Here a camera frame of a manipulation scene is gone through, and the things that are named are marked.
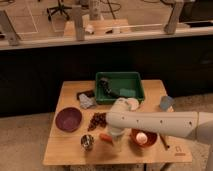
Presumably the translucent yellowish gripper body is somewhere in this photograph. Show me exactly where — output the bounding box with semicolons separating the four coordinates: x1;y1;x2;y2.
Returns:
110;130;124;152

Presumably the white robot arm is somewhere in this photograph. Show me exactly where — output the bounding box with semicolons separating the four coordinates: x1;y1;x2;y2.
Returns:
106;98;213;171

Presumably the red bowl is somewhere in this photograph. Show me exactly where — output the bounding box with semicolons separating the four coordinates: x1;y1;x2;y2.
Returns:
130;129;157;148

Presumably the purple bowl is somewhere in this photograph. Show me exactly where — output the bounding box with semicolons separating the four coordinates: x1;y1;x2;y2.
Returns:
55;107;82;132

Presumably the dark grape bunch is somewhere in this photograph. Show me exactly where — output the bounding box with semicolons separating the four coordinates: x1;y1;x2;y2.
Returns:
87;113;107;131

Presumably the white egg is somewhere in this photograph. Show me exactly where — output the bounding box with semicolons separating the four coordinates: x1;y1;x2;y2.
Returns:
136;132;148;145

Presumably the small metal cup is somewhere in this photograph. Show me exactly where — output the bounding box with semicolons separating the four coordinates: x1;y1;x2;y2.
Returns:
81;134;94;150

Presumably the wooden table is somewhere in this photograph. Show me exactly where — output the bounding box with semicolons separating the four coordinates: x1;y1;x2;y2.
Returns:
43;80;192;165

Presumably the green sponge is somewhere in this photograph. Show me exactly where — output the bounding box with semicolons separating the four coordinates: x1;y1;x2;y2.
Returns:
120;88;136;97

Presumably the grey crumpled cloth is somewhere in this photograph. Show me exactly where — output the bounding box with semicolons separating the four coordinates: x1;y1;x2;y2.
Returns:
79;94;96;109

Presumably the black flat block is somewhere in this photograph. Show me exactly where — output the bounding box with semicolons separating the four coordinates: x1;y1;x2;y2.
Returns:
76;90;95;100

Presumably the green plastic bin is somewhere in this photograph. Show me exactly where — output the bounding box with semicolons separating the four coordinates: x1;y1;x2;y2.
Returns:
95;72;145;105

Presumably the wooden stick utensil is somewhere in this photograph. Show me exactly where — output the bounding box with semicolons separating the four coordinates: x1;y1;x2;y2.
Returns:
160;135;170;149

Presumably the dark brush in bin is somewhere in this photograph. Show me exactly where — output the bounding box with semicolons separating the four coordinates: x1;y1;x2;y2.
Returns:
99;77;119;98

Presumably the light blue plastic piece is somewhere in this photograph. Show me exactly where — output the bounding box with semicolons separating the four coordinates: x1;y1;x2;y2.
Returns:
160;96;174;111

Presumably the black office chair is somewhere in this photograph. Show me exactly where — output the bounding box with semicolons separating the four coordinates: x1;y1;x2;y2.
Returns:
46;0;70;21

